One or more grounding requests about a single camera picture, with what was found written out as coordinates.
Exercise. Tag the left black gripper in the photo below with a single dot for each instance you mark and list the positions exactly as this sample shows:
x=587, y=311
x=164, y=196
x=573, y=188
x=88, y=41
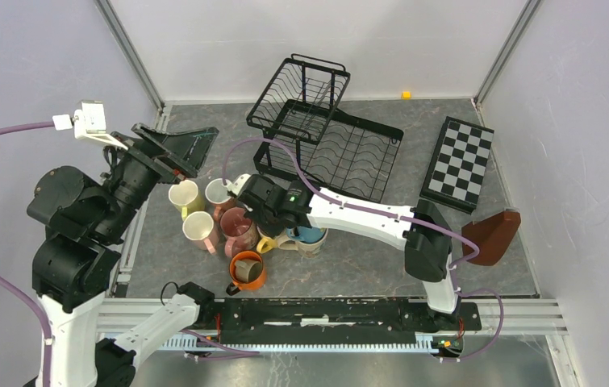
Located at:
x=190, y=150

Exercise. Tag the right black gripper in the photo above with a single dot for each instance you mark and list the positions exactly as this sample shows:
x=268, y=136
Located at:
x=271, y=231

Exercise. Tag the yellow mug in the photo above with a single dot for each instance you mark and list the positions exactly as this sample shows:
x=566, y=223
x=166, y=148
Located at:
x=267, y=243

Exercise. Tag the pink speckled mug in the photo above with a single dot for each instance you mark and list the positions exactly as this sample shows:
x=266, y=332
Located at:
x=239, y=231

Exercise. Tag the yellow-green faceted mug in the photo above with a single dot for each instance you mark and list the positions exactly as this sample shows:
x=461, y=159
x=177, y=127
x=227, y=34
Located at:
x=186, y=198

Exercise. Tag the salmon floral mug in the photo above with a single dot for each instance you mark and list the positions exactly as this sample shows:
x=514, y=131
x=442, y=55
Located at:
x=217, y=195

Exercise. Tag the blue ribbed mug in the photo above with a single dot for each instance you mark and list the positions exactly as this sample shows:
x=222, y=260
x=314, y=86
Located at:
x=307, y=235

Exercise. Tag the white patterned mug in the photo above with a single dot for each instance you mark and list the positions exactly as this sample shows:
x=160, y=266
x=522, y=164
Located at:
x=304, y=249

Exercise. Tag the pink faceted mug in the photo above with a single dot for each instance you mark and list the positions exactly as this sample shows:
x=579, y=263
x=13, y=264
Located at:
x=200, y=228

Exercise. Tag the orange cup rack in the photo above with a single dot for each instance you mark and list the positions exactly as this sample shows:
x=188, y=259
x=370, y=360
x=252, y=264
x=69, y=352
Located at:
x=234, y=287

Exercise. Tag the beige grey mug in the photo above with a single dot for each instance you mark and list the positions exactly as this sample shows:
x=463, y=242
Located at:
x=247, y=270

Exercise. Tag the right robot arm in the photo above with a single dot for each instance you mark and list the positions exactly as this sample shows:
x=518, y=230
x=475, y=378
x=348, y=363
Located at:
x=420, y=231

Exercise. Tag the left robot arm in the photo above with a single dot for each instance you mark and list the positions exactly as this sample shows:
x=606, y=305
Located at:
x=84, y=221

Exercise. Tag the checkerboard calibration board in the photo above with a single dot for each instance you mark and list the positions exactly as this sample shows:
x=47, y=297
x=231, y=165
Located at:
x=457, y=168

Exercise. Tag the brown wooden stand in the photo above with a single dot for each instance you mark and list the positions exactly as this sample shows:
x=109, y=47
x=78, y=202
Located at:
x=492, y=235

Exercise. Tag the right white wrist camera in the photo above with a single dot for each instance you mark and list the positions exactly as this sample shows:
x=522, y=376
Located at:
x=235, y=187

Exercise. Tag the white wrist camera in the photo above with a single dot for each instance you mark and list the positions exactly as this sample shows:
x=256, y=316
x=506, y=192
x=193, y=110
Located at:
x=235, y=187
x=89, y=124

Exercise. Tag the black wire dish rack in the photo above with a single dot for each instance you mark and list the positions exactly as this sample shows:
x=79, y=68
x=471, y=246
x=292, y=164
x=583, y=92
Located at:
x=298, y=113

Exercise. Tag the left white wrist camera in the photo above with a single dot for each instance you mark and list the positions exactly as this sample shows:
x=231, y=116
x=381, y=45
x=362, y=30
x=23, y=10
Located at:
x=89, y=124

